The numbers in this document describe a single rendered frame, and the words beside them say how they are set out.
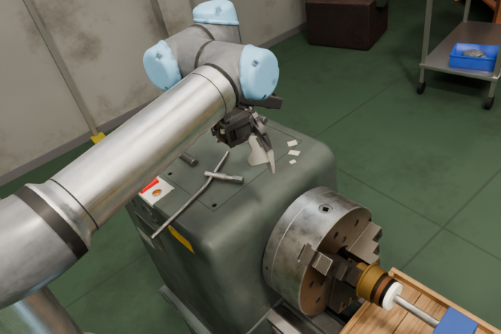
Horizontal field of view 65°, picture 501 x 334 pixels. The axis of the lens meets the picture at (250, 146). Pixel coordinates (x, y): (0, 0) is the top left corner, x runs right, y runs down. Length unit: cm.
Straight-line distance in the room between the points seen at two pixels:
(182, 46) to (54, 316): 44
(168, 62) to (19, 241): 33
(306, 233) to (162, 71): 53
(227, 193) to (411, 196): 187
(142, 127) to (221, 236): 54
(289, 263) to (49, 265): 65
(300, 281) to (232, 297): 21
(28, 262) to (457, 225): 244
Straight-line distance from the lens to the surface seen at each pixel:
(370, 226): 111
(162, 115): 48
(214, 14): 70
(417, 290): 129
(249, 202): 101
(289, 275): 99
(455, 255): 251
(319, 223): 97
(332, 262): 95
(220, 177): 108
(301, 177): 108
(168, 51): 64
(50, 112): 392
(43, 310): 66
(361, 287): 102
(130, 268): 272
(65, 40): 378
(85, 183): 44
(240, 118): 78
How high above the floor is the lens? 197
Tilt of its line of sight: 37 degrees down
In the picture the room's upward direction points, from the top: 13 degrees counter-clockwise
